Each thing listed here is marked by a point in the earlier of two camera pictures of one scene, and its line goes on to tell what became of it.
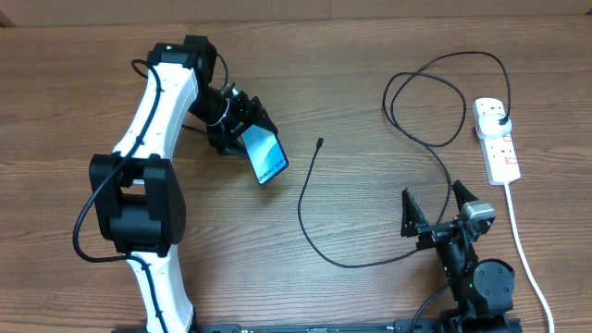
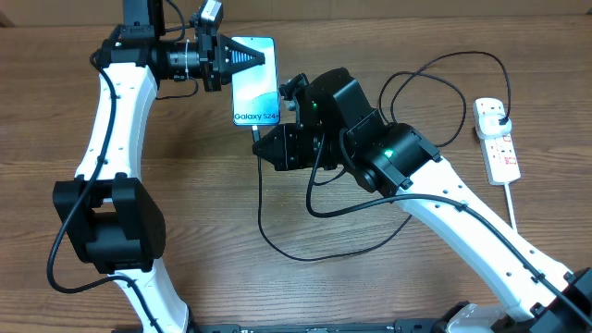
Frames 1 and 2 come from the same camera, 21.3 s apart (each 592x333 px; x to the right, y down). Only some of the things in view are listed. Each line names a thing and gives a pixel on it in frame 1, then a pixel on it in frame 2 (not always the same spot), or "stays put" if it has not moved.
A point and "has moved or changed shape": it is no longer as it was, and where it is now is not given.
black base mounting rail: [425, 326] stays put
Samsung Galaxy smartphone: [265, 153] has moved or changed shape
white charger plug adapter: [489, 125] stays put
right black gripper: [414, 224] to [293, 141]
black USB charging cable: [424, 141] has moved or changed shape
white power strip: [498, 152] stays put
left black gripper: [249, 110] to [228, 48]
